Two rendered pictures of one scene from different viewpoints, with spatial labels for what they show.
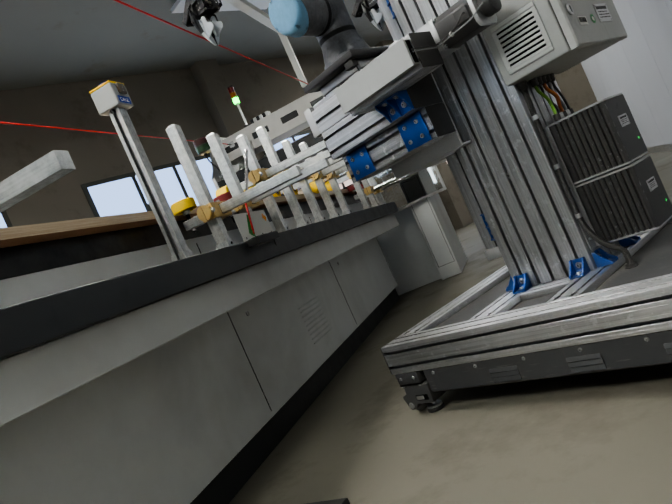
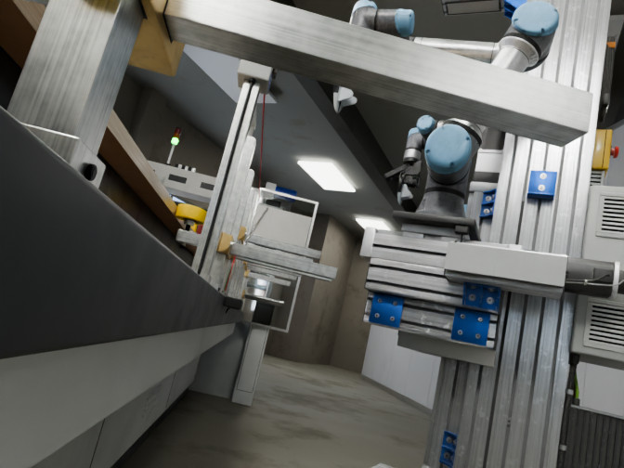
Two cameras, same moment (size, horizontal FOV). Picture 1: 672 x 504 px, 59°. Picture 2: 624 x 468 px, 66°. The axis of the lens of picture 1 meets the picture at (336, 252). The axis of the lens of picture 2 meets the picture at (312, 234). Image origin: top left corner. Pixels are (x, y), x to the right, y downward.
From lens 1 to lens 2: 0.86 m
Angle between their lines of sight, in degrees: 25
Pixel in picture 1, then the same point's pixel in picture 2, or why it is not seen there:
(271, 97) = (180, 157)
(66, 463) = not seen: outside the picture
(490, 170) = (494, 404)
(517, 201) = (502, 449)
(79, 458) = not seen: outside the picture
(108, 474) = not seen: outside the picture
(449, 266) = (244, 394)
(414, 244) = (229, 356)
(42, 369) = (70, 382)
